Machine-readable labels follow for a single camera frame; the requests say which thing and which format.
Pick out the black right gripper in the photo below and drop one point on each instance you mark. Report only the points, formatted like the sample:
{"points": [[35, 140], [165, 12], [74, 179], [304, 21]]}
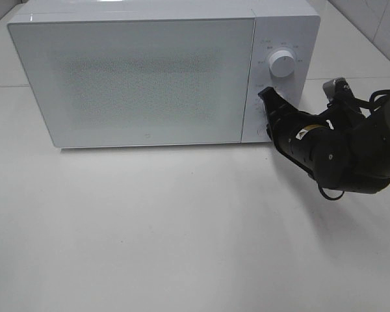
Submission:
{"points": [[289, 128]]}

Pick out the round door release button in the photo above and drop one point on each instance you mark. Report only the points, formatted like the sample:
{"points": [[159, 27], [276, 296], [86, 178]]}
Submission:
{"points": [[262, 133]]}

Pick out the white microwave door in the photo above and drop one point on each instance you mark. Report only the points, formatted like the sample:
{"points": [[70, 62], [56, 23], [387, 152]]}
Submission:
{"points": [[138, 83]]}

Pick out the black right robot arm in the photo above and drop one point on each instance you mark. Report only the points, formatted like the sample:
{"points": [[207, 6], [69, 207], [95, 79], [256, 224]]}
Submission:
{"points": [[346, 147]]}

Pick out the white upper power knob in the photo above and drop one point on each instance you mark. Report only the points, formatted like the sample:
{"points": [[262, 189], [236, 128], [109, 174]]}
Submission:
{"points": [[281, 62]]}

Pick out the white microwave oven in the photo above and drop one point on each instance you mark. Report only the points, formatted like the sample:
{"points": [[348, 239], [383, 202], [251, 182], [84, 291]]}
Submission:
{"points": [[277, 24]]}

